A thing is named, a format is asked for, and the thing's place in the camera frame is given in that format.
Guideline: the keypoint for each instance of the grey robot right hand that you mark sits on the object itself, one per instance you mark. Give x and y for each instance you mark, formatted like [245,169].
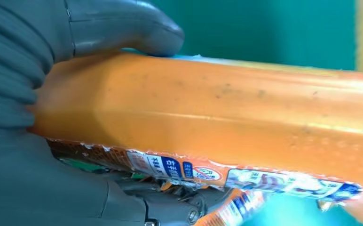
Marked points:
[44,187]

